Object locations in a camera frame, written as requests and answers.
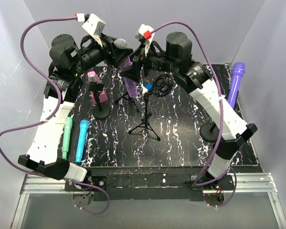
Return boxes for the cyan blue microphone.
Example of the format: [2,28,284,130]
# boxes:
[75,119,89,163]

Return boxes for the black tripod stand with ring clamp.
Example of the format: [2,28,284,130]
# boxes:
[127,92,161,141]

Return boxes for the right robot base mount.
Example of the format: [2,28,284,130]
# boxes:
[186,175,237,208]

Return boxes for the black round-base clip stand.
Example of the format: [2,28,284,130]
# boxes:
[89,82,111,120]

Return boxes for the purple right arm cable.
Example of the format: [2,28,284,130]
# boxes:
[150,21,240,208]

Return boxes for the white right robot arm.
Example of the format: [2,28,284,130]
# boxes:
[121,31,257,190]

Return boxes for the black front mounting rail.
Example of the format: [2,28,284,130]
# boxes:
[87,167,204,201]

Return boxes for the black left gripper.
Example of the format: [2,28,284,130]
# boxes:
[71,33,133,76]

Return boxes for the glitter purple silver-head microphone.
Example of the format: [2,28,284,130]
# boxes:
[113,39,138,98]

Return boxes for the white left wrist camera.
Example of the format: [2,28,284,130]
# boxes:
[82,14,105,47]

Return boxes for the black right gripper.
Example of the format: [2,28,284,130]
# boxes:
[119,42,178,83]

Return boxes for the blue and white block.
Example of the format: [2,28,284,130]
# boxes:
[142,83,153,94]

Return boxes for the solid purple microphone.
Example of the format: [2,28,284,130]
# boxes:
[227,62,245,108]

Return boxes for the mint green microphone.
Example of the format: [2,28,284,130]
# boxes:
[62,117,73,159]

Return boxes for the black round-base stand right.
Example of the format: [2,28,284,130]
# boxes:
[199,122,219,143]

